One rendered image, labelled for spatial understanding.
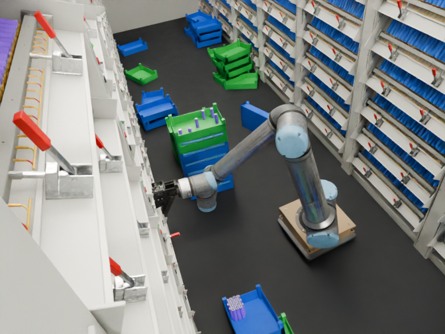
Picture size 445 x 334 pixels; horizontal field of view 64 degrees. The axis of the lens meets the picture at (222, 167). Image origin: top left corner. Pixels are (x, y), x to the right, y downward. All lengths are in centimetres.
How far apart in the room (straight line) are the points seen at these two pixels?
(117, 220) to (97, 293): 31
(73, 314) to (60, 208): 16
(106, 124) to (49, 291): 67
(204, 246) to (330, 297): 74
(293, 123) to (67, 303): 121
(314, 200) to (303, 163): 23
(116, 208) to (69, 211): 27
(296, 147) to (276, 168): 122
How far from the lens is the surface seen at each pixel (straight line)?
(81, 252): 31
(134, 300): 50
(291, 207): 211
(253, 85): 342
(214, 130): 209
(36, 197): 35
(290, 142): 132
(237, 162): 164
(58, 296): 18
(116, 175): 68
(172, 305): 95
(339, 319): 193
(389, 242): 222
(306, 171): 145
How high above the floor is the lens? 174
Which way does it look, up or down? 42 degrees down
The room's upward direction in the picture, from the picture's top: 9 degrees counter-clockwise
